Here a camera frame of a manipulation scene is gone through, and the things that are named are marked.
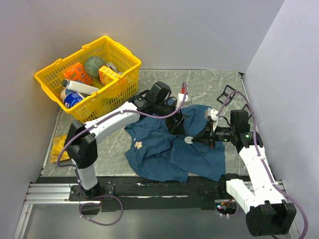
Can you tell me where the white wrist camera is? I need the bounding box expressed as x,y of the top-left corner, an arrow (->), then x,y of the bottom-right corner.
204,108 -> 219,131
176,82 -> 192,107

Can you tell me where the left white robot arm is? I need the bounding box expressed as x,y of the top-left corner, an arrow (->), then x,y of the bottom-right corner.
65,81 -> 188,200

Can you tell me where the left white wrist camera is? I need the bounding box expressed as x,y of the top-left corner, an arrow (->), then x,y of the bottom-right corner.
176,82 -> 192,107

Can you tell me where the gold flower brooch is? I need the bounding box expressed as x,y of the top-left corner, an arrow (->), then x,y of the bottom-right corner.
134,141 -> 143,149

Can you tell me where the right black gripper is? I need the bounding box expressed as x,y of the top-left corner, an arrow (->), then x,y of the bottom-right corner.
192,120 -> 236,148

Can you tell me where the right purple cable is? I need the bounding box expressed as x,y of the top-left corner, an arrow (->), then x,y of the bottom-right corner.
215,91 -> 309,239

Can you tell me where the blue white container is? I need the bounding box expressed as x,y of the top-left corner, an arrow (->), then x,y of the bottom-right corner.
60,88 -> 85,109

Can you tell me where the yellow plastic shopping basket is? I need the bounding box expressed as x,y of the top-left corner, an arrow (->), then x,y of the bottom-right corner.
34,36 -> 141,122

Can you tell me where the round pale green brooch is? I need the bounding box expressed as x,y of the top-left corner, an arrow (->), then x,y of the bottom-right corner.
184,136 -> 193,144

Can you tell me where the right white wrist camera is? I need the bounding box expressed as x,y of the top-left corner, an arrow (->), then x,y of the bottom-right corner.
204,108 -> 219,131

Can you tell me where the white tube bottle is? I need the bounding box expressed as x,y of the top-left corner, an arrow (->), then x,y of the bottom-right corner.
61,79 -> 99,95

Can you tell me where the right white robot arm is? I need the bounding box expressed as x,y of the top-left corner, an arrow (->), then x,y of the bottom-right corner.
191,108 -> 297,237

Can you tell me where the black square frame marker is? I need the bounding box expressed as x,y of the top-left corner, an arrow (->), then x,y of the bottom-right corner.
216,85 -> 236,106

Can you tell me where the aluminium extrusion rail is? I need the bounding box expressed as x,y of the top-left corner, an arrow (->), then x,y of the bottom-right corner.
23,181 -> 83,205

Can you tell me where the orange yellow snack box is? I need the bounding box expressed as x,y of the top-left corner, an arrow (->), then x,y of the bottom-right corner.
99,65 -> 121,86

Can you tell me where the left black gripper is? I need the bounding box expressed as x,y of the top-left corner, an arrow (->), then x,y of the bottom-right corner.
155,101 -> 187,136

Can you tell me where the yellow chips bag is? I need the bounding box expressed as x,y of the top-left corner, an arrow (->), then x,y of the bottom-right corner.
49,135 -> 67,163

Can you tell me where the green round melon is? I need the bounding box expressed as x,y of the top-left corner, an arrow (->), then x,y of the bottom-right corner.
84,56 -> 106,78

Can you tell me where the dark blue t-shirt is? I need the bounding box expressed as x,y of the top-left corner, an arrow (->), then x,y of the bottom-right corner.
125,117 -> 226,183

